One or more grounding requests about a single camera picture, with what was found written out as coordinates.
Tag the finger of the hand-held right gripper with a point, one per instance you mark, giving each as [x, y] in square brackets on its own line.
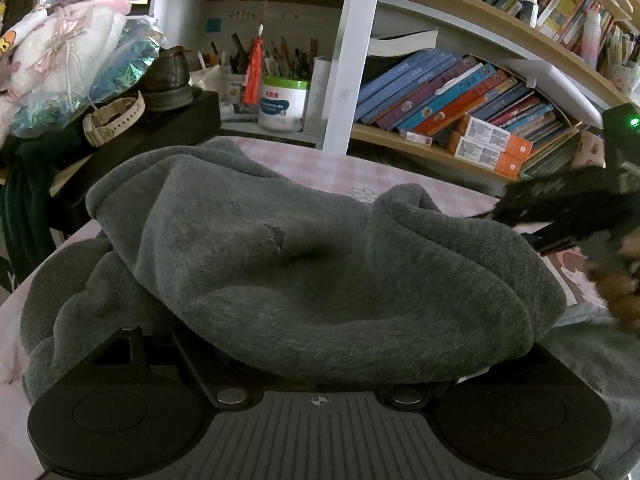
[567, 237]
[555, 195]

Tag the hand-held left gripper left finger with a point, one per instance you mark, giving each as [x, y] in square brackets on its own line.
[150, 355]

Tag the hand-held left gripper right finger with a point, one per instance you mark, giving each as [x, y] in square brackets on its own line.
[435, 391]

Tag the grey fleece garment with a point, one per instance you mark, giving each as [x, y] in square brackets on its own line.
[300, 270]

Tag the person's right hand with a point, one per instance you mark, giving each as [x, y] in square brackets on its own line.
[617, 290]

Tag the orange white box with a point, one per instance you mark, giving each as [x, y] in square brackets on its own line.
[482, 157]
[495, 135]

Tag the white pink bottle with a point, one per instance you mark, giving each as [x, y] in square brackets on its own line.
[591, 35]

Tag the row of leaning books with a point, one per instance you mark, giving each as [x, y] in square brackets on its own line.
[450, 95]

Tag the light grey cloth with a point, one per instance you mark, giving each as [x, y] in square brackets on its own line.
[595, 385]

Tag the dark green cloth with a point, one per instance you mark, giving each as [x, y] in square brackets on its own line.
[25, 200]

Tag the thick lying book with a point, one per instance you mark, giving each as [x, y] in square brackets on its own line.
[405, 42]

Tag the black box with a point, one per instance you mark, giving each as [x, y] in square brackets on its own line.
[165, 140]

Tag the pink checked cartoon desk mat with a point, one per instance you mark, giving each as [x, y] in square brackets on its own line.
[320, 165]

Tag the wooden white bookshelf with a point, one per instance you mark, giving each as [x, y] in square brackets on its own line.
[350, 60]

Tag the black leather shoe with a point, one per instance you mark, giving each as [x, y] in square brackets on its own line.
[167, 77]

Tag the white jar with green lid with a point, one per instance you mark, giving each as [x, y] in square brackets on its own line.
[282, 105]

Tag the red tassel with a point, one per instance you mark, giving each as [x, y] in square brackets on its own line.
[252, 70]

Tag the bunch of pens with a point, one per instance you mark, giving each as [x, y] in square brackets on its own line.
[280, 60]

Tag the white pink plush pile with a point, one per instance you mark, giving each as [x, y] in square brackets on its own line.
[60, 50]

